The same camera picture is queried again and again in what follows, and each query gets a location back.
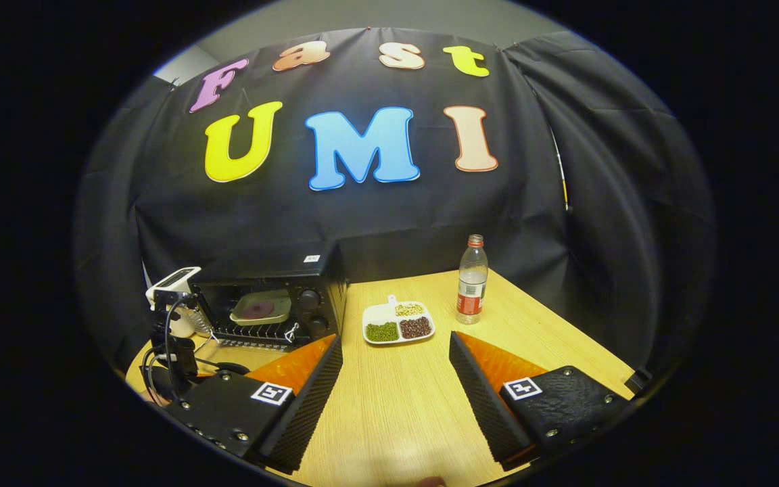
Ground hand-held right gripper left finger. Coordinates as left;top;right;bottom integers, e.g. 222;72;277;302
162;333;345;475

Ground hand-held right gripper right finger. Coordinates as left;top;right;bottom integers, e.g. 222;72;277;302
448;330;631;473

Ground cream plate with cherry print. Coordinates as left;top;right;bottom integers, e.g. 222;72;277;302
229;289;293;327

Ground black electric oven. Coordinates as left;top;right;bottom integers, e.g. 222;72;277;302
189;243;350;354

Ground white toaster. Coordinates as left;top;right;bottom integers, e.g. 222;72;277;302
145;266;203;340

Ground white divided dish with beans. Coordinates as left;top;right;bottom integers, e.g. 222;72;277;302
362;294;437;346

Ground clear bottle with red label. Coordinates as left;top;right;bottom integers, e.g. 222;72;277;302
456;233;490;326

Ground thin pale pole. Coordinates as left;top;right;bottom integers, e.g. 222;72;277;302
549;124;572;213

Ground metal wire basket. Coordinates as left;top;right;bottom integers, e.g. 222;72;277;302
185;306;214;338

